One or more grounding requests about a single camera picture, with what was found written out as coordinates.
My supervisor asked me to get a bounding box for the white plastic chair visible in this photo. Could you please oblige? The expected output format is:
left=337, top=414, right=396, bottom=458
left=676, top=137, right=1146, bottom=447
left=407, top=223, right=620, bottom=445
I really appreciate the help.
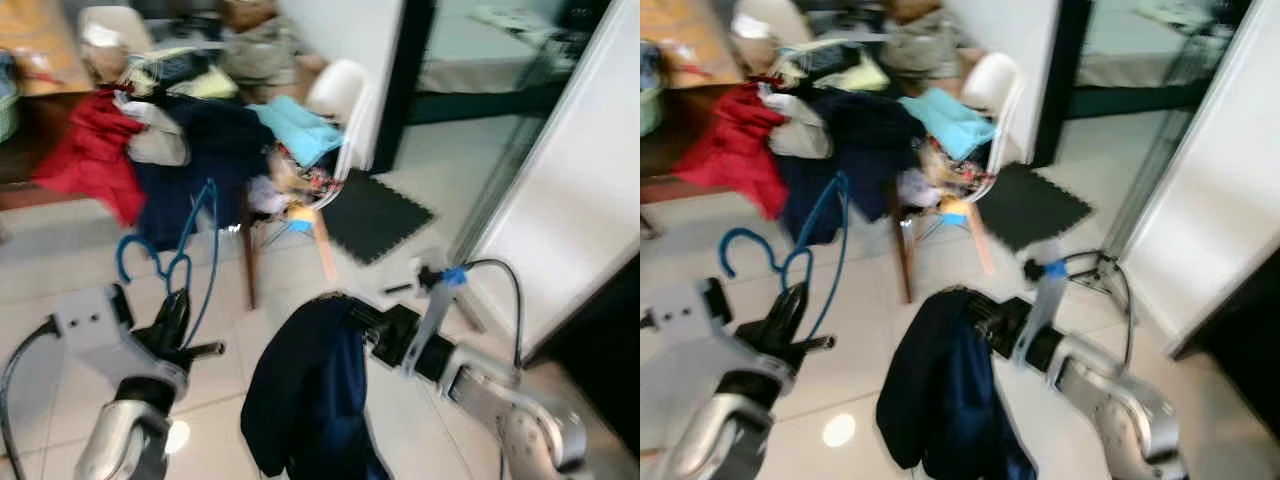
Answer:
left=900, top=52, right=1026, bottom=246
left=255, top=58, right=383, bottom=246

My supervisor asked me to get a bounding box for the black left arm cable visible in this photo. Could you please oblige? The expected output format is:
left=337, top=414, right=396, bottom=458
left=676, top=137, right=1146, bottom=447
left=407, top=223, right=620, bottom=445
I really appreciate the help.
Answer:
left=0, top=318, right=59, bottom=456

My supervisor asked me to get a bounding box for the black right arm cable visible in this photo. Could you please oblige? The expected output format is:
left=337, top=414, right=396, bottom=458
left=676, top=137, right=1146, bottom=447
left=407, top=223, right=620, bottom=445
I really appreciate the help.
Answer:
left=465, top=258, right=523, bottom=366
left=1060, top=250, right=1136, bottom=371

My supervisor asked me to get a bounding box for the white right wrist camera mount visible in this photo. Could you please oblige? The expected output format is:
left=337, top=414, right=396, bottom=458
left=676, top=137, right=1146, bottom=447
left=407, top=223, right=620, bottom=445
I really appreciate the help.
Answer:
left=1010, top=245, right=1071, bottom=366
left=400, top=265, right=471, bottom=376

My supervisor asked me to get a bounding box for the navy garment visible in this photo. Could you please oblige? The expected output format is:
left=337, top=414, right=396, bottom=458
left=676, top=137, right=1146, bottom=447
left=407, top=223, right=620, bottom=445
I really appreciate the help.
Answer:
left=130, top=95, right=276, bottom=251
left=775, top=90, right=926, bottom=246

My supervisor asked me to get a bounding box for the light blue garment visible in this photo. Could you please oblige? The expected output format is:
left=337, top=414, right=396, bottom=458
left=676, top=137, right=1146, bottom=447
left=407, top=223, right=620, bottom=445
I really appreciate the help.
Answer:
left=250, top=95, right=346, bottom=169
left=900, top=88, right=996, bottom=161

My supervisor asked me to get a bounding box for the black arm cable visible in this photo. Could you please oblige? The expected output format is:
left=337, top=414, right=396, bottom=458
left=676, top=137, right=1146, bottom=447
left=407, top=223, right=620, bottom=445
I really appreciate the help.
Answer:
left=1060, top=250, right=1136, bottom=371
left=465, top=258, right=523, bottom=366
left=0, top=318, right=59, bottom=456

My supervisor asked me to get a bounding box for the blue wire hanger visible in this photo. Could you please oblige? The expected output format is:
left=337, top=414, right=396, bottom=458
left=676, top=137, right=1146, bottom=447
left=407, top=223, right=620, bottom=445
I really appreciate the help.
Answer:
left=720, top=170, right=851, bottom=341
left=115, top=178, right=221, bottom=351

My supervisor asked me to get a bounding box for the red shirt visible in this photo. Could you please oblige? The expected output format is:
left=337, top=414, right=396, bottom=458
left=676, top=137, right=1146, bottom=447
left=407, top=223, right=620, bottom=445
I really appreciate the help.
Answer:
left=675, top=85, right=791, bottom=221
left=32, top=90, right=146, bottom=226

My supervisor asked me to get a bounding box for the small black foam mat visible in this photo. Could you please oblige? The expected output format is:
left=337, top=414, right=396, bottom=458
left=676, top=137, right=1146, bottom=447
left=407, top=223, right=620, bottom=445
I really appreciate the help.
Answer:
left=320, top=170, right=436, bottom=266
left=975, top=162, right=1093, bottom=253

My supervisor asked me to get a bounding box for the dark navy shirt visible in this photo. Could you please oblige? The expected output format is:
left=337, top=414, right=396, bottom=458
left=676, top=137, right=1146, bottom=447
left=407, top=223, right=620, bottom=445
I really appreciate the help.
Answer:
left=875, top=288, right=1036, bottom=480
left=240, top=295, right=391, bottom=480

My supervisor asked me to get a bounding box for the white garment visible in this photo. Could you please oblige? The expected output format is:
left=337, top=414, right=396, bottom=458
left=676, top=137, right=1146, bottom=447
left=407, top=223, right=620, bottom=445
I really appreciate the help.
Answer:
left=125, top=100, right=191, bottom=167
left=765, top=95, right=833, bottom=159

